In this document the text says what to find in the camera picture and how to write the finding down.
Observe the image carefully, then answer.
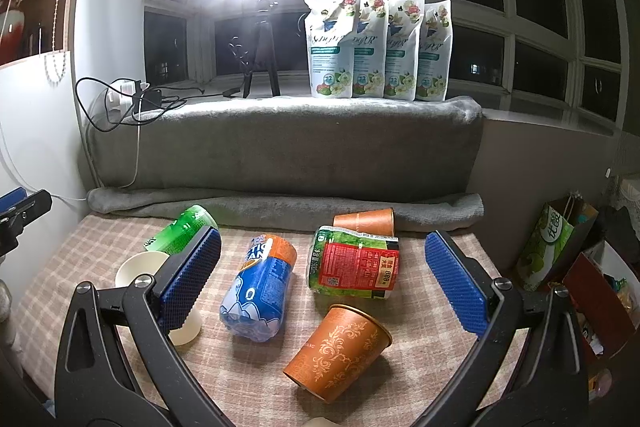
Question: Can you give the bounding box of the red cardboard box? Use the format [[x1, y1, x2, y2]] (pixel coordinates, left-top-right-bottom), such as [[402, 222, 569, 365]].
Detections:
[[562, 251, 640, 360]]

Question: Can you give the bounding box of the plaid mat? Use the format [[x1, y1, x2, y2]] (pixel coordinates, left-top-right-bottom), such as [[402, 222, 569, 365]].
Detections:
[[9, 212, 532, 427]]

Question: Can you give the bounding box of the white floral detergent pouch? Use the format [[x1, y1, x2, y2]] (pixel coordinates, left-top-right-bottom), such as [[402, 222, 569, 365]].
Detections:
[[415, 0, 452, 103], [304, 0, 362, 99], [352, 0, 390, 99], [383, 0, 426, 102]]

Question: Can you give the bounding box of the white cable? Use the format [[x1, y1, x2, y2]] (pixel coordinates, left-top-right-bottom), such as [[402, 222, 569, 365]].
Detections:
[[0, 109, 142, 202]]

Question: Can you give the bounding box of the white paper cup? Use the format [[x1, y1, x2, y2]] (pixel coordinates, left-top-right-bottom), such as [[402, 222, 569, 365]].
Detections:
[[114, 251, 204, 347]]

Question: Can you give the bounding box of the dark cloth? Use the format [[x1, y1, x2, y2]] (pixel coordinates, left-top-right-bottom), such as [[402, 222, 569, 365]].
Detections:
[[597, 204, 640, 249]]

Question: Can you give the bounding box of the white power strip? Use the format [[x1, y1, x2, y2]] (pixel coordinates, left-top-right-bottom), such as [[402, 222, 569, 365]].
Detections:
[[102, 79, 151, 118]]

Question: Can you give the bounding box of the black tripod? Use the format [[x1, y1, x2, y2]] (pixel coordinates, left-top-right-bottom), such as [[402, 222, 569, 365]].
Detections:
[[242, 0, 282, 99]]

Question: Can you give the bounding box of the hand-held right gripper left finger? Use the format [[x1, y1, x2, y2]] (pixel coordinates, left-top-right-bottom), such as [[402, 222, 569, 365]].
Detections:
[[52, 226, 236, 427]]

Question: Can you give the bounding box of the blue orange plastic cup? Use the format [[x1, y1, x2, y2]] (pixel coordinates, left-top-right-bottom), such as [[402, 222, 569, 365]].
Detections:
[[219, 234, 299, 341]]

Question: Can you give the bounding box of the grey blanket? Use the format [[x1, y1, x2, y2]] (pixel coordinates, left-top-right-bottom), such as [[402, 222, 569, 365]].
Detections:
[[82, 95, 485, 233]]

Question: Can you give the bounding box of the black cable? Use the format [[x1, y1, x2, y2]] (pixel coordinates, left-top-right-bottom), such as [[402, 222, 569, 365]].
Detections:
[[74, 76, 237, 133]]

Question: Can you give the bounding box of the green plastic cup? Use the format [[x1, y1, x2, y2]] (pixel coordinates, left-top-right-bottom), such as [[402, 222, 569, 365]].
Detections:
[[143, 204, 220, 256]]

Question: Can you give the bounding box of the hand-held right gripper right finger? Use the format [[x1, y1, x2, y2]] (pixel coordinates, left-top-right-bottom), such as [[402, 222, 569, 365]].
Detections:
[[415, 229, 589, 427]]

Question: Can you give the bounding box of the orange patterned paper cup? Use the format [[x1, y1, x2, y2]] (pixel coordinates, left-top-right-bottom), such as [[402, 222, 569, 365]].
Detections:
[[283, 304, 394, 403], [333, 207, 397, 238]]

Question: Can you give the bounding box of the black charger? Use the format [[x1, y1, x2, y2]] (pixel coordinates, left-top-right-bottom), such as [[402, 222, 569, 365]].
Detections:
[[132, 89, 164, 113]]

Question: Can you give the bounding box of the green paper bag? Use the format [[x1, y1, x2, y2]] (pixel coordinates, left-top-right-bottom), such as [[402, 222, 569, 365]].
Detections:
[[514, 194, 600, 293]]

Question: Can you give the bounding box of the red wall decoration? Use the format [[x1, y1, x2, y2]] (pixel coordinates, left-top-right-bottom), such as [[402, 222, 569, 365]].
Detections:
[[0, 0, 32, 66]]

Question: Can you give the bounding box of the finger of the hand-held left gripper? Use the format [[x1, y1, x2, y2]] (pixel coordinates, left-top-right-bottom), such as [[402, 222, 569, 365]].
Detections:
[[0, 187, 54, 259]]

